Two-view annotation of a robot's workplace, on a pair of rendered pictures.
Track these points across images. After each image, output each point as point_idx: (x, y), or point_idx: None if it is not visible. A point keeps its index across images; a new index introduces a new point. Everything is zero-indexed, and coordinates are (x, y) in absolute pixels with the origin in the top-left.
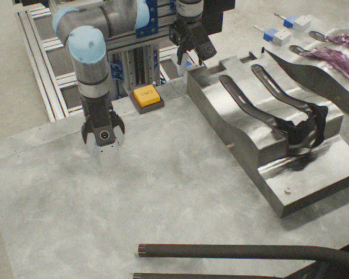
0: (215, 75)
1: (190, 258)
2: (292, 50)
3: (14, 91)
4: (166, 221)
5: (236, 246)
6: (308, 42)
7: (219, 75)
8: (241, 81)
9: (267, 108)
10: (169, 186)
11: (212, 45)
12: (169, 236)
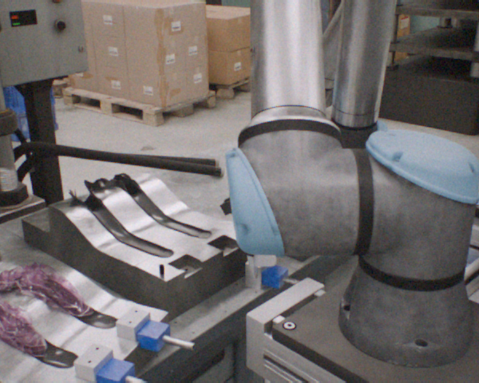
0: (218, 234)
1: (181, 180)
2: (112, 321)
3: None
4: (211, 189)
5: (146, 158)
6: (79, 341)
7: (212, 236)
8: (181, 238)
9: (140, 216)
10: (221, 203)
11: (227, 201)
12: (203, 184)
